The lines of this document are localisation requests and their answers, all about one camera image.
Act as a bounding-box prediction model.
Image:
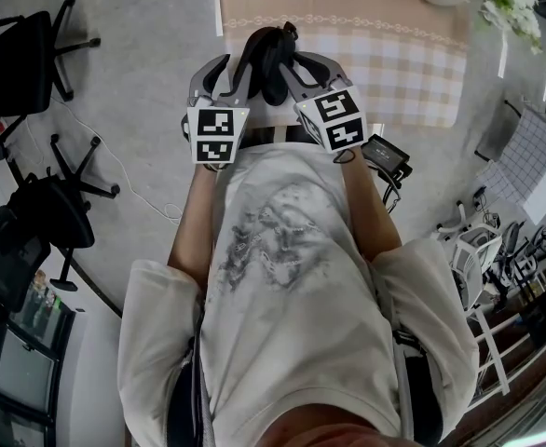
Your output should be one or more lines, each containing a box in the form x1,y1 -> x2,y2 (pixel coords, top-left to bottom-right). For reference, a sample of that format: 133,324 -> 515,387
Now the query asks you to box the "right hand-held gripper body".
293,74 -> 367,155

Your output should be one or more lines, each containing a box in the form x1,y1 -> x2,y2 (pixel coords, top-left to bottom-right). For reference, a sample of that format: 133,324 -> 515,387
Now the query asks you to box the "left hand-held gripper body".
181,92 -> 251,166

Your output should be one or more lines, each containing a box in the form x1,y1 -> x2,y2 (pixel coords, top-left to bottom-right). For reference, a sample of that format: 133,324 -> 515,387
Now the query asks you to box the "black glasses case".
238,20 -> 301,107

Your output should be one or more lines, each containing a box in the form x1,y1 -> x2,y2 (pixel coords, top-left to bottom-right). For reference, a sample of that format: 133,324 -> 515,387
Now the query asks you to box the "person's right forearm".
342,154 -> 403,263

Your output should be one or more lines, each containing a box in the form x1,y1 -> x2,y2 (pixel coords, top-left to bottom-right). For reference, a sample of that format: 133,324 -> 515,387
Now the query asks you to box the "person's left forearm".
167,165 -> 218,291

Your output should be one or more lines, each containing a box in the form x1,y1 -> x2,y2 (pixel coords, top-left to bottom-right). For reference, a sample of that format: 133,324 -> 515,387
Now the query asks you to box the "black screen device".
361,133 -> 413,181

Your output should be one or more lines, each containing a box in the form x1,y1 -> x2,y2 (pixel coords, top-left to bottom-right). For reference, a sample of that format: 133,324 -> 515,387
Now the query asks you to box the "beige checked tablecloth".
219,0 -> 470,129

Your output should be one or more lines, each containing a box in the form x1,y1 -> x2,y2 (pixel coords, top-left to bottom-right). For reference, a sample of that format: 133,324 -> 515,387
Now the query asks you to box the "black office chair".
0,132 -> 122,328
0,0 -> 102,132

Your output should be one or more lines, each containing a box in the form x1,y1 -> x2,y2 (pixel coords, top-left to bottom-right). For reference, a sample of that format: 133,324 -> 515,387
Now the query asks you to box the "white flower bouquet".
477,0 -> 543,55

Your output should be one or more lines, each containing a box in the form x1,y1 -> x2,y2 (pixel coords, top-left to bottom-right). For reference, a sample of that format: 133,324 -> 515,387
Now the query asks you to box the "white office chair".
435,202 -> 505,316

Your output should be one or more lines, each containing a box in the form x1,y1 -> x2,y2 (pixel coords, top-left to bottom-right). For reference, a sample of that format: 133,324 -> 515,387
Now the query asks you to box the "white box with grid cloth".
475,106 -> 546,226

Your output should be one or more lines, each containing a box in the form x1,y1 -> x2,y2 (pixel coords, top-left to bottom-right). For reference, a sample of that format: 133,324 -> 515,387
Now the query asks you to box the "person's white printed t-shirt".
116,142 -> 482,447

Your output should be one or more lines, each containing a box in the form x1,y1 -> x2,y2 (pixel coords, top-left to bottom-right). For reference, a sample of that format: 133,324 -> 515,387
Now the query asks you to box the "white rack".
468,305 -> 546,404

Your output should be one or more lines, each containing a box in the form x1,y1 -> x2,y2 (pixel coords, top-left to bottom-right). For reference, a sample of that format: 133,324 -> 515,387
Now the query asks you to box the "person's neck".
258,402 -> 412,447

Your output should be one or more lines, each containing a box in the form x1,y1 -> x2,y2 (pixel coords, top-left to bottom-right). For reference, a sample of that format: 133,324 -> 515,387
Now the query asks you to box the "white floor cable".
51,100 -> 184,225

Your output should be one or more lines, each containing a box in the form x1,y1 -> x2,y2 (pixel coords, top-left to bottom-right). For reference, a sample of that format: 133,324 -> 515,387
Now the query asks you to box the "black harness strap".
165,305 -> 212,447
391,328 -> 442,447

